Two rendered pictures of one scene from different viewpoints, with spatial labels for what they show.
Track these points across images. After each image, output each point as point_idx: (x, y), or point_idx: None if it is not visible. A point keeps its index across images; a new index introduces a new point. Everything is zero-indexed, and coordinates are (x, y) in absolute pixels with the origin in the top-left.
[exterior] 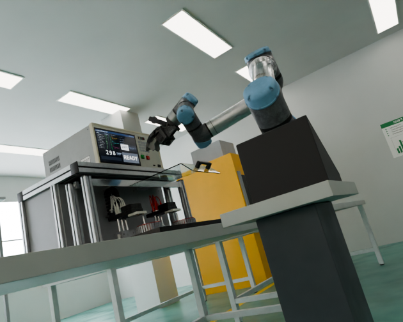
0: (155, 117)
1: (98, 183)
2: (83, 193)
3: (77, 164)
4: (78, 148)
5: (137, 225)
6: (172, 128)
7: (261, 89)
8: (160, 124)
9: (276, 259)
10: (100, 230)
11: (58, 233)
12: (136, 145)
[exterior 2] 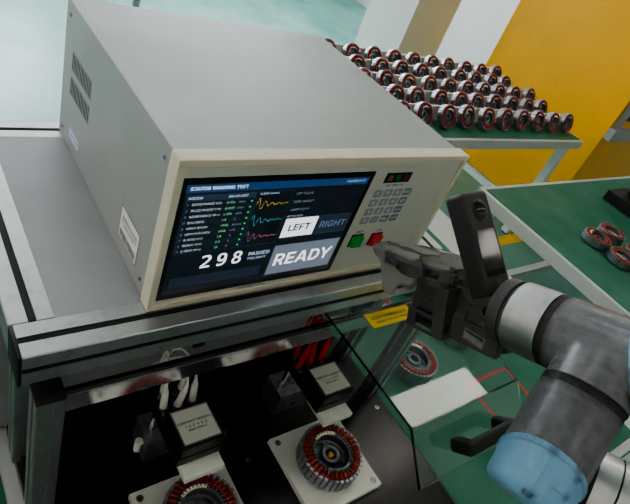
0: (481, 215)
1: (96, 398)
2: (28, 422)
3: (17, 368)
4: (128, 161)
5: (248, 331)
6: (484, 340)
7: None
8: (466, 274)
9: None
10: (124, 362)
11: None
12: (356, 210)
